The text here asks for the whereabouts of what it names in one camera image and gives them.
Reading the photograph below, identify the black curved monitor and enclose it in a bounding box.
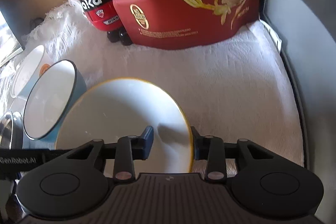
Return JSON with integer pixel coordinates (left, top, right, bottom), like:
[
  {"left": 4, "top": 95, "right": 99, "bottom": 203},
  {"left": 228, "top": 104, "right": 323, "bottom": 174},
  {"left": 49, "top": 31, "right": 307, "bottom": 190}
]
[{"left": 0, "top": 0, "right": 40, "bottom": 67}]

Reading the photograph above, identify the white woven tablecloth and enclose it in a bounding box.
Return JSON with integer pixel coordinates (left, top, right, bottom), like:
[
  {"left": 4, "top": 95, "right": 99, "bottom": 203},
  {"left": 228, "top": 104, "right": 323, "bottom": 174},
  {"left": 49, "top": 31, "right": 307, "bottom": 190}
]
[{"left": 1, "top": 0, "right": 305, "bottom": 165}]

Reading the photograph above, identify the white paper bowl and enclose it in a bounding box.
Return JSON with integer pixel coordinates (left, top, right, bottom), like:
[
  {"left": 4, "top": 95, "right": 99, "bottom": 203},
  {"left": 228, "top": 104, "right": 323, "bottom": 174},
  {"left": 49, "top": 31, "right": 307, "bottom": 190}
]
[{"left": 10, "top": 45, "right": 53, "bottom": 100}]

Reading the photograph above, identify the white computer case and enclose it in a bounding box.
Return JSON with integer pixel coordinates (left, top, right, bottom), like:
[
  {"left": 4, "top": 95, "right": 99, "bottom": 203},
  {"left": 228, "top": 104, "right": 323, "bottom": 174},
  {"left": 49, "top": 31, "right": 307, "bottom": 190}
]
[{"left": 261, "top": 0, "right": 335, "bottom": 223}]

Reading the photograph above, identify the blue enamel bowl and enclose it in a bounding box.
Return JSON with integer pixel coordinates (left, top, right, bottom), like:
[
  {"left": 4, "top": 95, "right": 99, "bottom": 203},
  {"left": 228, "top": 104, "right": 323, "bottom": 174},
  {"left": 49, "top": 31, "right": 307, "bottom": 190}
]
[{"left": 23, "top": 60, "right": 87, "bottom": 142}]

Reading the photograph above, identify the white bowl yellow rim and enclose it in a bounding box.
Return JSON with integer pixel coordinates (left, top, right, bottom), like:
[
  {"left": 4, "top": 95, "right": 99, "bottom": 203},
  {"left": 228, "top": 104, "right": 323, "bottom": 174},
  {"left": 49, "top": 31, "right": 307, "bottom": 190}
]
[{"left": 55, "top": 78, "right": 193, "bottom": 174}]

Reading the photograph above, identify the stainless steel bowl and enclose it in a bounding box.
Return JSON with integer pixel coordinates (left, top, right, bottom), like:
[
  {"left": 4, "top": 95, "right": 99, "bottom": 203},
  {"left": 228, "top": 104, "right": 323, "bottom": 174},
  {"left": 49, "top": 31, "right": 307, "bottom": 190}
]
[{"left": 0, "top": 111, "right": 23, "bottom": 149}]

